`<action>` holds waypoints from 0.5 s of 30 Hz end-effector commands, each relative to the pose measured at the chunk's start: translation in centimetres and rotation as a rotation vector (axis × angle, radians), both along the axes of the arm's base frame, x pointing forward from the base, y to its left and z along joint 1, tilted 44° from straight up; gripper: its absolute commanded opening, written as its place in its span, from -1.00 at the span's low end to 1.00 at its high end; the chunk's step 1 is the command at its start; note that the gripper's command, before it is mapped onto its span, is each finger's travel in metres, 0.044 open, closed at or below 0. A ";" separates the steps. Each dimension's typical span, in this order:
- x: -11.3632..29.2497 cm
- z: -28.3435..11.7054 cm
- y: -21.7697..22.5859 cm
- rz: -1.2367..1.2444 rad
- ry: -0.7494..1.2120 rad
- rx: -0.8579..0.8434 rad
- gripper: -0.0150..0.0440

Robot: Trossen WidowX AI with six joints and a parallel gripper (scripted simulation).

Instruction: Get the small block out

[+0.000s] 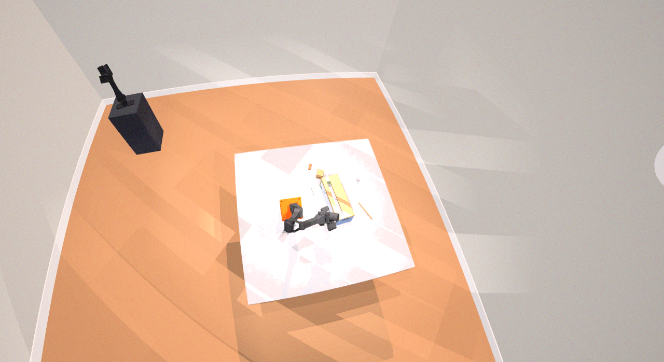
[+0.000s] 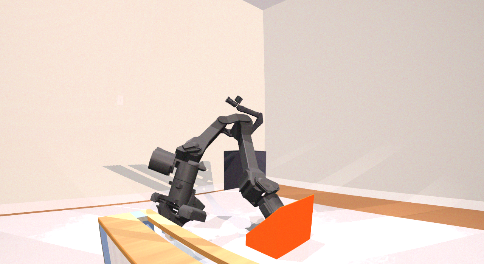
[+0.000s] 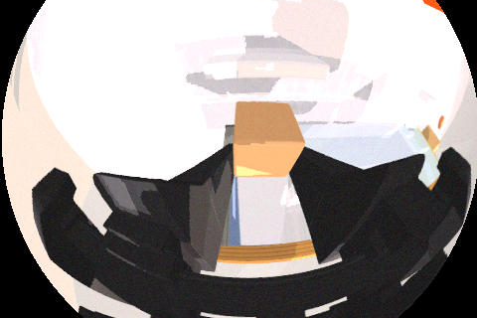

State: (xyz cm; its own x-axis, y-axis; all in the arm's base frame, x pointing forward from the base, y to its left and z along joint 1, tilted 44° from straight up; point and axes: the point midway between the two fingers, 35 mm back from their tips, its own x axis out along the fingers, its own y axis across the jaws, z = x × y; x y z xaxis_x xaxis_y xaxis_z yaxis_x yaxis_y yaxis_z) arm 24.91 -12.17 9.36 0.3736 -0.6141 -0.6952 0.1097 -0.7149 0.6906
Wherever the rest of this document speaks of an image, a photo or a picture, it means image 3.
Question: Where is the pale yellow cube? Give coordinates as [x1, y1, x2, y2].
[421, 124, 441, 151]

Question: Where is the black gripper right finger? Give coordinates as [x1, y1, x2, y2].
[289, 147, 425, 265]

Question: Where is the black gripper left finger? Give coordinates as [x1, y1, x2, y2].
[92, 143, 235, 273]

